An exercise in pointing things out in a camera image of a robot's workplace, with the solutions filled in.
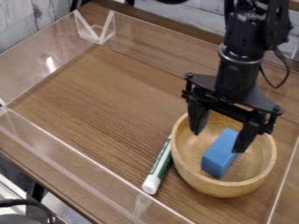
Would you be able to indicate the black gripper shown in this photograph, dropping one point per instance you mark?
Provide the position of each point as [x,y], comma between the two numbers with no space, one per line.
[231,94]

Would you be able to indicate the brown wooden bowl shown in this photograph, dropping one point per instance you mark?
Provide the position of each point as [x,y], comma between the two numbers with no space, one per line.
[248,171]

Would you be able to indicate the white green marker pen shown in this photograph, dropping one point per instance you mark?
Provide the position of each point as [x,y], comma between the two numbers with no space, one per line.
[155,176]

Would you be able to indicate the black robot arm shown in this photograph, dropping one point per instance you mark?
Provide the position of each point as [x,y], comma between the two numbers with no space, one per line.
[258,26]

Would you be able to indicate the clear acrylic tray wall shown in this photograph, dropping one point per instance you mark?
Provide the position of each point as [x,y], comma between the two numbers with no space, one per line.
[92,97]

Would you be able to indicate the blue block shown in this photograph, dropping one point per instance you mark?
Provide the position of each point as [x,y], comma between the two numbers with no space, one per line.
[219,157]

